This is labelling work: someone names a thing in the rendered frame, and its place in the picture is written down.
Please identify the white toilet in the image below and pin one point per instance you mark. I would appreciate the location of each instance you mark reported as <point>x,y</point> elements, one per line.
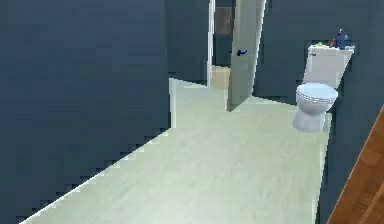
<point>321,71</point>

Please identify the blue spray bottle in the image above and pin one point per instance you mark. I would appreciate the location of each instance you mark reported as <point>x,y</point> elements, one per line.
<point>340,38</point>

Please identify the brown wooden cupboard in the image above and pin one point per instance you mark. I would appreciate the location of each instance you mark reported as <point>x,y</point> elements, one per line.
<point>365,186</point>

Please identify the brown framed picture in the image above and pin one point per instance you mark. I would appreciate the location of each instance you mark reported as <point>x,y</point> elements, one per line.
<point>223,20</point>

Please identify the yellow green small object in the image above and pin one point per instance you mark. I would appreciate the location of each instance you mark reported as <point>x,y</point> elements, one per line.
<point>320,44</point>

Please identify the grey room door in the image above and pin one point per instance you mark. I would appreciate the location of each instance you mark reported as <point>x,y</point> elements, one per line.
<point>243,66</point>

